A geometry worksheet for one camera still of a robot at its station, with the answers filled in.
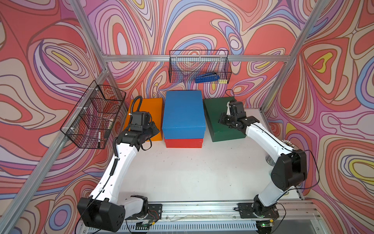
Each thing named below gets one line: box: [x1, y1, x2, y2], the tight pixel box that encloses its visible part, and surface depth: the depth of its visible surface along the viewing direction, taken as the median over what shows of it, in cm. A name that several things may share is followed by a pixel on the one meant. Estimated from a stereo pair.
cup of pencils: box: [281, 139, 297, 150], surface depth 80 cm
